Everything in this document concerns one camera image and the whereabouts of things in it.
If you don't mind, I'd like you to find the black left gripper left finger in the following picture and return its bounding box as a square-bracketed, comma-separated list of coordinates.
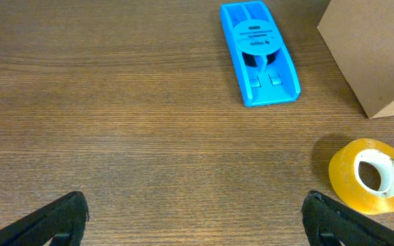
[0, 191, 89, 246]

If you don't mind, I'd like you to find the yellow tape roll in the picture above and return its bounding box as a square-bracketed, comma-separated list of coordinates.
[328, 138, 394, 215]

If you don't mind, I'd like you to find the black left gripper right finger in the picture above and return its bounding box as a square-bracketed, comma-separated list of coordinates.
[302, 191, 394, 246]

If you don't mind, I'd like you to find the open cardboard box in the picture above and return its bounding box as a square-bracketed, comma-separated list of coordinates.
[317, 0, 394, 118]

